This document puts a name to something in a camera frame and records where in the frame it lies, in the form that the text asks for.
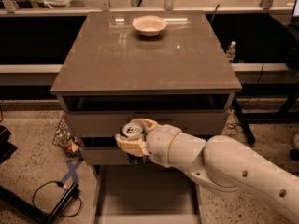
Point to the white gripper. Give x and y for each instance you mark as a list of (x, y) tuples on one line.
[(159, 142)]

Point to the blue pepsi can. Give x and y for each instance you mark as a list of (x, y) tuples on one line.
[(134, 144)]

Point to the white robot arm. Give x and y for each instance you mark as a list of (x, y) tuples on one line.
[(220, 164)]

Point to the open bottom drawer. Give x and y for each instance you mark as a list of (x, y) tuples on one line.
[(145, 194)]

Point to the grey drawer cabinet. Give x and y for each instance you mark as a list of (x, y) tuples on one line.
[(113, 68)]

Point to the white bowl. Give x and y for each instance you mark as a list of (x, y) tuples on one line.
[(149, 26)]

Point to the clear water bottle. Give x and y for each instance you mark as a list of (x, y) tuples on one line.
[(231, 51)]

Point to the top drawer with handle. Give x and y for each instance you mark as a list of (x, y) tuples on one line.
[(105, 124)]

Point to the wire basket with trash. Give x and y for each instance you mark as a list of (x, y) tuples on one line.
[(65, 141)]

